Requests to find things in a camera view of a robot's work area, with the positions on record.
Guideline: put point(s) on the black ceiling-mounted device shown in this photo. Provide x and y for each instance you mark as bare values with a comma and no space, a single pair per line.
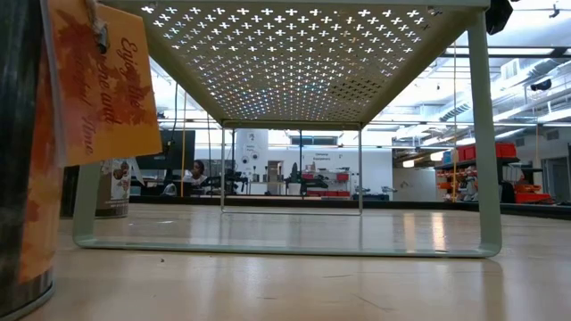
541,84

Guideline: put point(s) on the small printed candle tin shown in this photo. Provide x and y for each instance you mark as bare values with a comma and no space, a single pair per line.
115,196

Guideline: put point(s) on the black computer monitor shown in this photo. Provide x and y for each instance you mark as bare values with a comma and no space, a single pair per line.
180,149

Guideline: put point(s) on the orange storage bin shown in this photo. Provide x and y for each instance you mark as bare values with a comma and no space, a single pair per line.
533,196

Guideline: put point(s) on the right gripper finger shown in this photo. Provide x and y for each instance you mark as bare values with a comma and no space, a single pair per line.
499,15

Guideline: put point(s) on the pale green perforated shelf rack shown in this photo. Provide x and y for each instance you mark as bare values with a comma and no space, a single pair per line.
484,134

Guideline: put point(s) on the black storage shelving unit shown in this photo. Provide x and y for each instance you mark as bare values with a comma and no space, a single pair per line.
464,183

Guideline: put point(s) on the red storage bin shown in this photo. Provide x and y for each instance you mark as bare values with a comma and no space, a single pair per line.
466,152
506,150

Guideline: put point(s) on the person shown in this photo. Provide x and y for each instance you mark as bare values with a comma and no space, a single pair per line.
197,171

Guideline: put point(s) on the black aluminium rig frame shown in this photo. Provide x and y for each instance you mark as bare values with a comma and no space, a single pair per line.
401,205

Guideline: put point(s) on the large candle tin orange label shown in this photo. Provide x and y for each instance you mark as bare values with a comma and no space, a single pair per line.
18,134

